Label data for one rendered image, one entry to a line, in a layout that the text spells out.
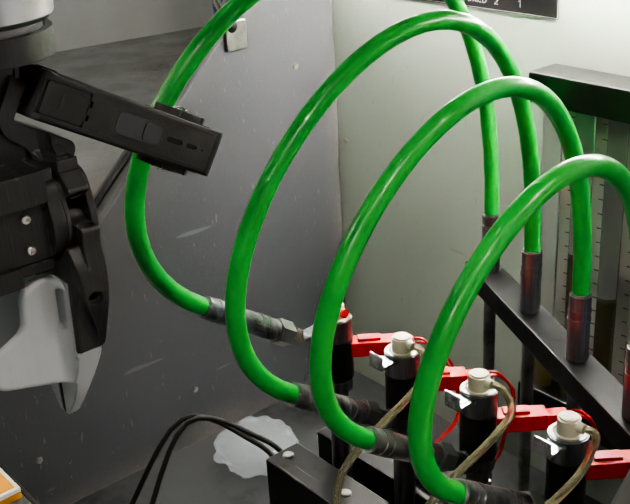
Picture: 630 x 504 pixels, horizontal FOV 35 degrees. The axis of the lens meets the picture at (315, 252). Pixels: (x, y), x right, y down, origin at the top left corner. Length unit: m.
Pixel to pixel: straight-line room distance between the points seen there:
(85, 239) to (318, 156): 0.75
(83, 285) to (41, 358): 0.05
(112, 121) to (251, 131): 0.65
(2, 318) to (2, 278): 0.07
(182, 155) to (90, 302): 0.09
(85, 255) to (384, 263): 0.77
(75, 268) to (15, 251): 0.03
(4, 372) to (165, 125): 0.15
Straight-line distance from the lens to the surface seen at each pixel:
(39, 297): 0.52
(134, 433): 1.19
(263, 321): 0.80
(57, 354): 0.54
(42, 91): 0.50
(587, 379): 0.83
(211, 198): 1.14
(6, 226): 0.50
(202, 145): 0.54
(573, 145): 0.76
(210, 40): 0.71
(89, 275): 0.51
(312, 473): 0.92
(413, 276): 1.21
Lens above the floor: 1.53
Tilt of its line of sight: 24 degrees down
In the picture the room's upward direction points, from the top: 3 degrees counter-clockwise
